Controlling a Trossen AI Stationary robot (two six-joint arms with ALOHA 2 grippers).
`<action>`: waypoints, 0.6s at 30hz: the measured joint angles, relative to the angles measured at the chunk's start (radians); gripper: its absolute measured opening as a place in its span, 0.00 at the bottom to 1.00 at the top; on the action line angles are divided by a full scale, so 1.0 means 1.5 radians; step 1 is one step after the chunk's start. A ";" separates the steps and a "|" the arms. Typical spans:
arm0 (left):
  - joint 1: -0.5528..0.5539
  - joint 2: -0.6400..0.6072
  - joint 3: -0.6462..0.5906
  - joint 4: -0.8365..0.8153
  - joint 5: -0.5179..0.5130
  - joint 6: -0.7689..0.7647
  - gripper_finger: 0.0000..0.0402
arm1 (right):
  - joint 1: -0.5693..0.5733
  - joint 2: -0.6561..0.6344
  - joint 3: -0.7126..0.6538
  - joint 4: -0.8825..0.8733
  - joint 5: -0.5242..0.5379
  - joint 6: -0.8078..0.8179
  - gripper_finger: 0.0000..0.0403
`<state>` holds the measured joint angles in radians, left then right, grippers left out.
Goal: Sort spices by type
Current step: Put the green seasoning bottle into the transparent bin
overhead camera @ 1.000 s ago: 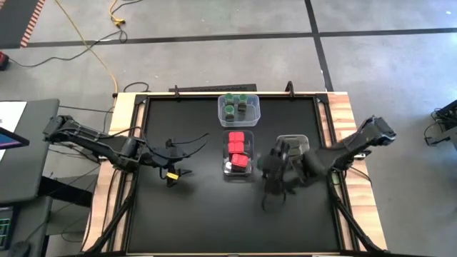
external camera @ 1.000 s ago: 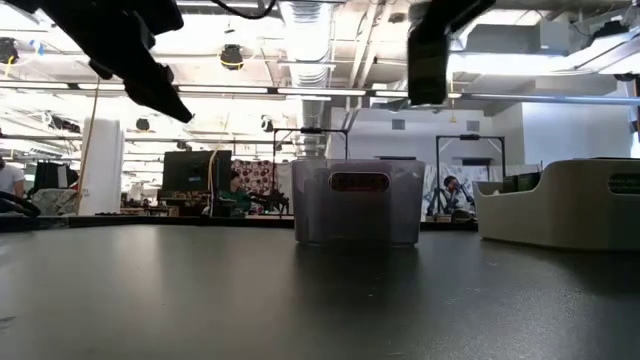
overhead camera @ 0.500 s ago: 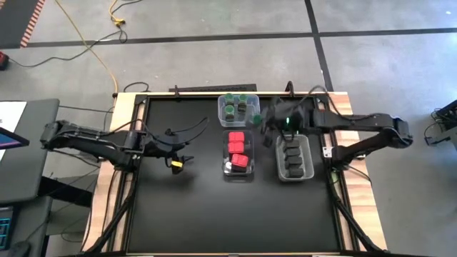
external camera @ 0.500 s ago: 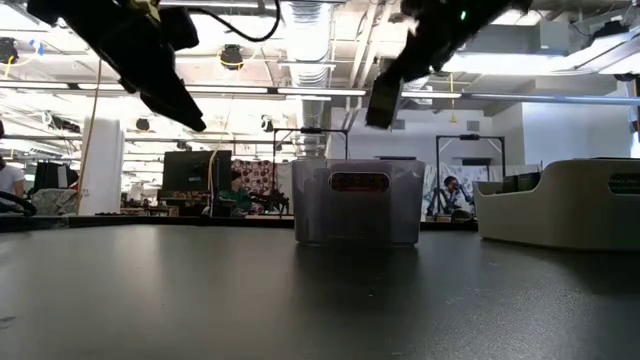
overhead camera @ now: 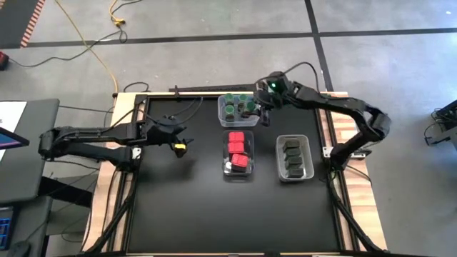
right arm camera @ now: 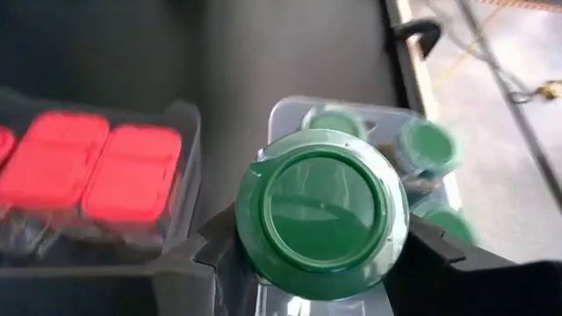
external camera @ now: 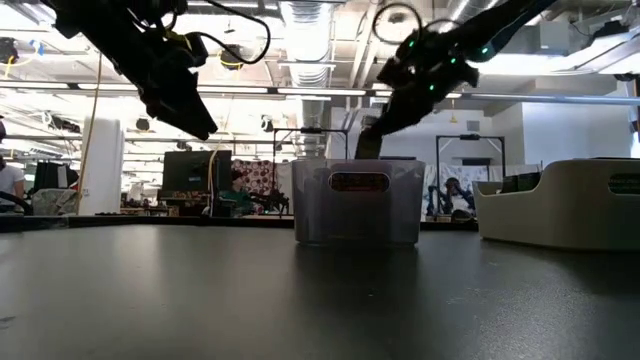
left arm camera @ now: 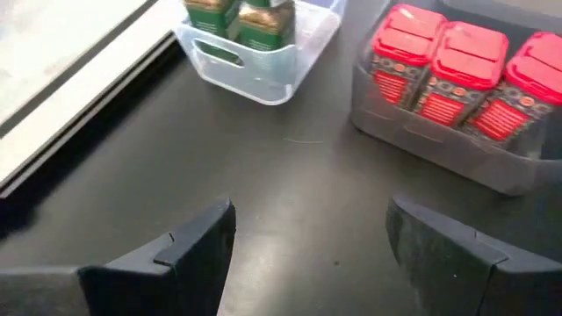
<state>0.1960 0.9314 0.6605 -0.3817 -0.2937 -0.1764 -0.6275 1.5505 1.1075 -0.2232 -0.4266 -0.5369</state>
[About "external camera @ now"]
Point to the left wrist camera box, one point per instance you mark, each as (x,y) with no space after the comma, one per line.
(195,52)

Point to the black stand frame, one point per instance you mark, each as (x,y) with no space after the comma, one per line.
(310,131)

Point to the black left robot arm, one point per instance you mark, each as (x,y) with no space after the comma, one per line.
(110,20)

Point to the person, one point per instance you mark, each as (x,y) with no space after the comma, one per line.
(10,182)
(240,197)

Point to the white pillar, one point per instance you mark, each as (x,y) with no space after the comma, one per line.
(106,150)

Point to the black monitor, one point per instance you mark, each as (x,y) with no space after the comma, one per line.
(195,170)

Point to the black ceiling dome camera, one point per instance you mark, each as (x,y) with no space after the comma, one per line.
(232,57)
(7,50)
(142,124)

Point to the ceiling light bar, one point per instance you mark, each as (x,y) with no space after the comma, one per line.
(240,90)

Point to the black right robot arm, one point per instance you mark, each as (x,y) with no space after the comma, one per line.
(500,25)

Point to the red patterned cloth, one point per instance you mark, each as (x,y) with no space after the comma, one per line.
(262,175)

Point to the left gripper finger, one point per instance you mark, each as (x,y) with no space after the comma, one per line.
(162,107)
(195,110)

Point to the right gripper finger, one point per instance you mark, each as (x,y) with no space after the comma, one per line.
(364,147)
(405,112)

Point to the yellow tag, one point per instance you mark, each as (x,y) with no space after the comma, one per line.
(177,39)

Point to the table frame with wooden border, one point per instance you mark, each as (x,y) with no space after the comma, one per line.
(150,221)

